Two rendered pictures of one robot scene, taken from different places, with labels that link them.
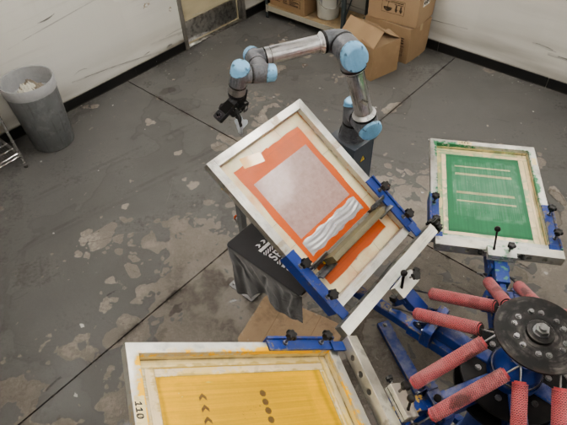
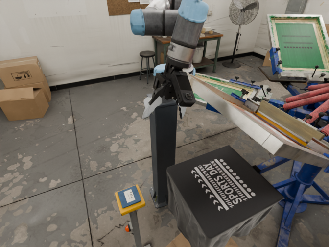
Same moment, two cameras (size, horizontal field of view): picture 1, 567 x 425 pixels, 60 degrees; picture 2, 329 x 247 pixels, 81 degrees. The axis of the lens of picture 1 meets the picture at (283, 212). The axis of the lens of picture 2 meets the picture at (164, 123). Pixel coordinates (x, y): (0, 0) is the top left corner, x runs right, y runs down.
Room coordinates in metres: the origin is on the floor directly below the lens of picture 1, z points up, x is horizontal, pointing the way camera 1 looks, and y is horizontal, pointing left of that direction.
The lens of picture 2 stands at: (1.63, 0.72, 1.87)
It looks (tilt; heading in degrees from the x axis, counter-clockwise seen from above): 37 degrees down; 292
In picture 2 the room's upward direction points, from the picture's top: straight up
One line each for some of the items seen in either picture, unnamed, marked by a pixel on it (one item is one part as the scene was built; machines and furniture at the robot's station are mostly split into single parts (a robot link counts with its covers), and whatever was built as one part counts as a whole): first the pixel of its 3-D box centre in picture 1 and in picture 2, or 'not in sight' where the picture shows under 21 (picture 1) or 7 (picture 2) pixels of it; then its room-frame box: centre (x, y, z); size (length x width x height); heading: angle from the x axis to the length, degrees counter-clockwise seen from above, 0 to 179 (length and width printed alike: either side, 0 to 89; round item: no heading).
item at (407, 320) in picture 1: (373, 302); (278, 160); (1.24, -0.40, 0.89); 1.24 x 0.06 x 0.06; 47
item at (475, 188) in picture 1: (493, 199); (226, 86); (1.70, -1.05, 1.05); 1.08 x 0.61 x 0.23; 167
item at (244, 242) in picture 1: (291, 241); (221, 181); (1.58, -0.03, 0.95); 0.48 x 0.44 x 0.01; 47
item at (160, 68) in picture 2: (355, 110); (163, 75); (2.08, -0.39, 1.37); 0.13 x 0.12 x 0.14; 17
